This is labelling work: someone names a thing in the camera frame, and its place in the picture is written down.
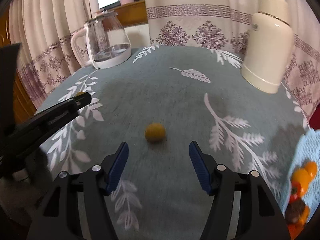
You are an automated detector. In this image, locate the white patterned curtain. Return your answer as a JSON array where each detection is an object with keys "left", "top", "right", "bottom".
[{"left": 7, "top": 0, "right": 319, "bottom": 118}]

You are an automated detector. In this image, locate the light blue lace basket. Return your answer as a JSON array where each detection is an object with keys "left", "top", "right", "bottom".
[{"left": 278, "top": 129, "right": 319, "bottom": 216}]

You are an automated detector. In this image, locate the glass kettle white handle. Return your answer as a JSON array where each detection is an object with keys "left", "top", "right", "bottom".
[{"left": 71, "top": 11, "right": 131, "bottom": 69}]

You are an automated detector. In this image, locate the wooden window sill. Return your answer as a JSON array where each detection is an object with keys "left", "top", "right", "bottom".
[{"left": 97, "top": 0, "right": 148, "bottom": 27}]

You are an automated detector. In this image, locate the large orange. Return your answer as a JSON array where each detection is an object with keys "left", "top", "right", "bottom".
[
  {"left": 298, "top": 205, "right": 310, "bottom": 226},
  {"left": 291, "top": 168, "right": 311, "bottom": 198}
]

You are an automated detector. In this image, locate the grey gloved left hand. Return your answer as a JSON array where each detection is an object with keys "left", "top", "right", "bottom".
[{"left": 1, "top": 149, "right": 53, "bottom": 239}]

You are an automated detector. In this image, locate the cream thermos flask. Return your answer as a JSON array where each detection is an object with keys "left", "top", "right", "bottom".
[{"left": 241, "top": 0, "right": 294, "bottom": 94}]

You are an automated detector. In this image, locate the grey leaf pattern tablecloth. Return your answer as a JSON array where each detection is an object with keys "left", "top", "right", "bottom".
[{"left": 41, "top": 46, "right": 308, "bottom": 239}]

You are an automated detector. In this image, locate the red tomato front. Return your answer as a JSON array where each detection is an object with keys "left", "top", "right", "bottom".
[{"left": 289, "top": 181, "right": 300, "bottom": 203}]

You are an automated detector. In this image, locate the dark passion fruit back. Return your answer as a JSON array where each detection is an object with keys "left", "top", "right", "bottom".
[{"left": 285, "top": 199, "right": 305, "bottom": 224}]

